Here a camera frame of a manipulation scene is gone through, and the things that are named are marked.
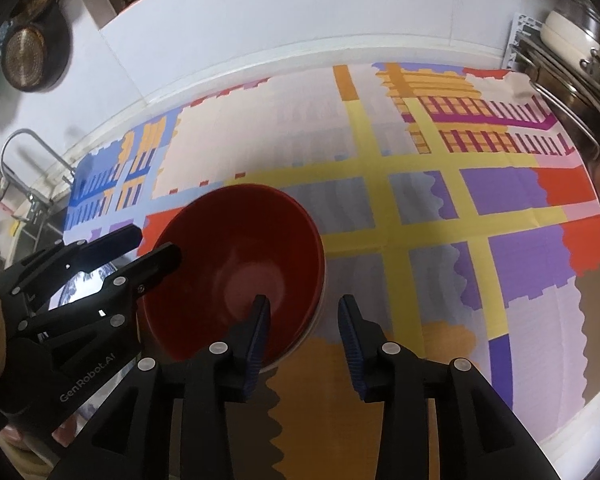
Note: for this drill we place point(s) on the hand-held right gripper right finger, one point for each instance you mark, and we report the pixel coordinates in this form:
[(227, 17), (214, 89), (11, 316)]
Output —
[(352, 350)]

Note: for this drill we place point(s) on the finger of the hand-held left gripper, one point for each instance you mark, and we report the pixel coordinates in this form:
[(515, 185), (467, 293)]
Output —
[(115, 240), (150, 262)]

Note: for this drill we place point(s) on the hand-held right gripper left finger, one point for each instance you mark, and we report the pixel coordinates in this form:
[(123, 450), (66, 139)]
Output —
[(257, 350)]

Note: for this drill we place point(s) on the small blue floral plate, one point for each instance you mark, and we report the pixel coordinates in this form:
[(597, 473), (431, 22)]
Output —
[(80, 285)]

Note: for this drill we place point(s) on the red bowl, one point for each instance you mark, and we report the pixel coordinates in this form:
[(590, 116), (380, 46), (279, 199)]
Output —
[(220, 240)]

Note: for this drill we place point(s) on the person's left hand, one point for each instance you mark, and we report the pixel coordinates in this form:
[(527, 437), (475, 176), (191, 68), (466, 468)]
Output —
[(20, 440)]

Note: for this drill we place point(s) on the stainless steel sink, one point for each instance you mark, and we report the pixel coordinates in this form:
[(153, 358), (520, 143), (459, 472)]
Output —
[(40, 235)]

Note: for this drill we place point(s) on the thin gooseneck faucet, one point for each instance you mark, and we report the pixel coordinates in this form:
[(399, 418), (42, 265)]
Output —
[(15, 135)]

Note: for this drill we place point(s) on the colourful patterned table mat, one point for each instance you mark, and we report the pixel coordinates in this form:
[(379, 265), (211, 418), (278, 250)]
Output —
[(430, 210)]

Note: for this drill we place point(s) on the black frying pan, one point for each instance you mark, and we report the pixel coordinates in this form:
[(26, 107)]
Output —
[(30, 52)]

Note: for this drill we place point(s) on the steel pot rack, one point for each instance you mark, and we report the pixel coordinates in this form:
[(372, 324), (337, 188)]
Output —
[(565, 105)]

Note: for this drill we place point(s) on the stainless steel pot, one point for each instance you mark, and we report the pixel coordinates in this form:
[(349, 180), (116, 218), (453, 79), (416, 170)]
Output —
[(575, 95)]

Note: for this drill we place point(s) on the white perforated board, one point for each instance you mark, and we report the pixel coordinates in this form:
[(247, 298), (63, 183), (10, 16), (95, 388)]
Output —
[(524, 27)]

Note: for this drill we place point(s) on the white cooking pot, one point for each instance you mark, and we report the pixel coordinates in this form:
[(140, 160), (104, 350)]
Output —
[(565, 35)]

